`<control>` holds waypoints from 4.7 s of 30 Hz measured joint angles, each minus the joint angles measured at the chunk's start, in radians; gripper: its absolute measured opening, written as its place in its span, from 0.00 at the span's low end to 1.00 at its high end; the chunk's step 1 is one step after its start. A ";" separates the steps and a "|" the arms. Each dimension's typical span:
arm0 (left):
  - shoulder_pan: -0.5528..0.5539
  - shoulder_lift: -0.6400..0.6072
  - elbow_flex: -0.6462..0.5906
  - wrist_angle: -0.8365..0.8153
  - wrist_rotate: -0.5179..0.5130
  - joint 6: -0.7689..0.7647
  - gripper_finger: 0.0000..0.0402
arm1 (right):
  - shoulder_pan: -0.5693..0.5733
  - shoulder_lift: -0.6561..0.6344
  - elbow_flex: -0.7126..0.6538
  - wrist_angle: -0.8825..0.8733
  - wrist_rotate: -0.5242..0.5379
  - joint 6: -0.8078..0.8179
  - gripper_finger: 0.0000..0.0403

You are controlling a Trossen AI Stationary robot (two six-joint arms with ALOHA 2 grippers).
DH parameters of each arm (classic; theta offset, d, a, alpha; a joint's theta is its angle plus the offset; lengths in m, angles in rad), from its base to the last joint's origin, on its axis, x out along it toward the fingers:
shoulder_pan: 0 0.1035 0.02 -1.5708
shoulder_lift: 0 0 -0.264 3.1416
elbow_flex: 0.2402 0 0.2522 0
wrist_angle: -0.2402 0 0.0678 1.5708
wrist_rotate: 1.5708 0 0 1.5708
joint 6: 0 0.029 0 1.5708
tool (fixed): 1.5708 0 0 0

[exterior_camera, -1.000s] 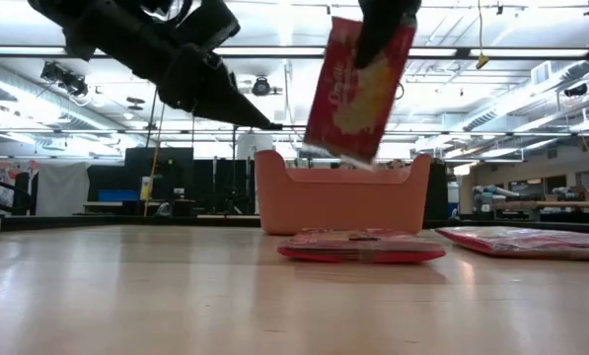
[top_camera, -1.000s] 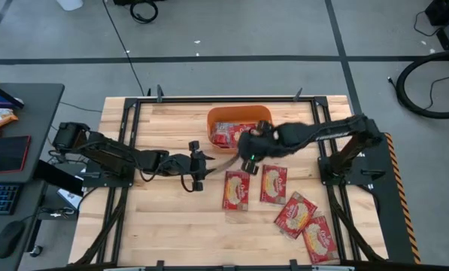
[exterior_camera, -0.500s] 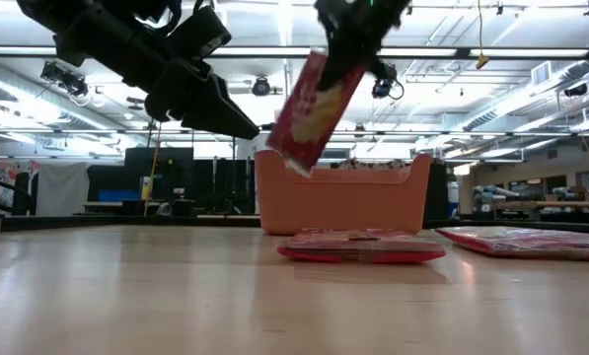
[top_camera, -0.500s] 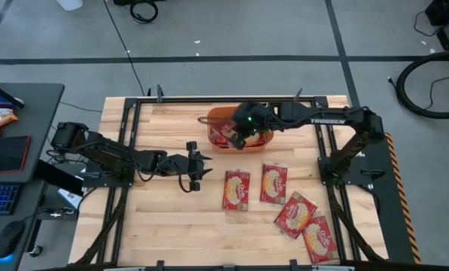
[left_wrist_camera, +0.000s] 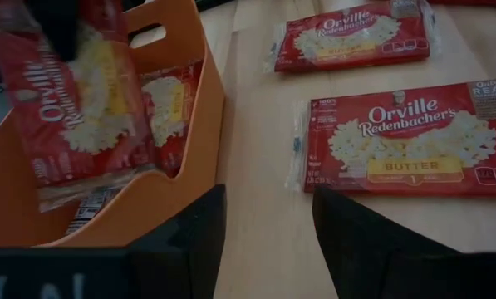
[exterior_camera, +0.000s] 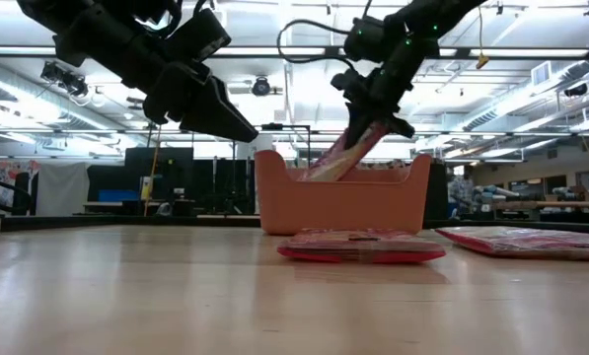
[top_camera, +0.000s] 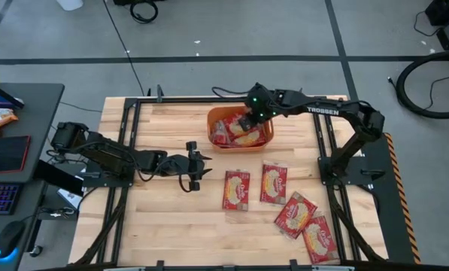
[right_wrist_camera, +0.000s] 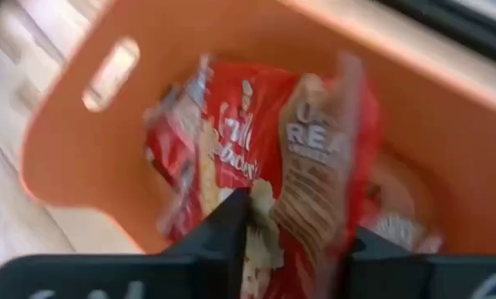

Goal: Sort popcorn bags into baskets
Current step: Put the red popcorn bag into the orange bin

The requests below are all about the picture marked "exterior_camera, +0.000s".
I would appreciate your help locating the black ceiling speaker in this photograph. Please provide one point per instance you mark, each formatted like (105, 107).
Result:
(575, 90)

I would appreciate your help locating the black ceiling-mounted device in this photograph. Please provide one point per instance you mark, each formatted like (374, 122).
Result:
(64, 79)

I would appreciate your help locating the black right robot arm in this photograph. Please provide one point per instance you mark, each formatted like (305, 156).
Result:
(412, 34)

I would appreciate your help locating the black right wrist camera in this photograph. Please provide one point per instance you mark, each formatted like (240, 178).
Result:
(348, 81)

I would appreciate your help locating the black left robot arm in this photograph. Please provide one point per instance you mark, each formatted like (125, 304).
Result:
(106, 44)

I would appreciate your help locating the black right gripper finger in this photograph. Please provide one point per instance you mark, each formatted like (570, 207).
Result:
(357, 130)

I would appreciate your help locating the black overhead frame beam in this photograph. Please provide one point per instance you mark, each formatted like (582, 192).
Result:
(331, 50)

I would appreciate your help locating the blue box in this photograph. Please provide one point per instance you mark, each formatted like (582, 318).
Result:
(118, 195)

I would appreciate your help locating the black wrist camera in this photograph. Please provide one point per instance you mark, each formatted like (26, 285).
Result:
(348, 81)
(200, 34)

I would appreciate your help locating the round black overhead camera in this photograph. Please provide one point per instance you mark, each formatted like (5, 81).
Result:
(261, 87)

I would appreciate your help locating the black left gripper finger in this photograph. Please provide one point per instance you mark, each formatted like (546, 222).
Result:
(215, 120)

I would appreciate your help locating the red Orville popcorn bag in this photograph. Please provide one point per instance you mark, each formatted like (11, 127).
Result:
(531, 244)
(363, 249)
(333, 165)

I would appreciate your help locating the black table edge rail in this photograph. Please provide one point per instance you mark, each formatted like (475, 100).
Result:
(126, 222)

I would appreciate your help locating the white hanging cloth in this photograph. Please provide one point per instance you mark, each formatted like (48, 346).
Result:
(62, 190)

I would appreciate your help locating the orange plastic basket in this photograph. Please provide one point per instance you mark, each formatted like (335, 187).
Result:
(343, 207)

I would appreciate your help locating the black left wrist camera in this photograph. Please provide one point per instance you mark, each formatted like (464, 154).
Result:
(200, 34)

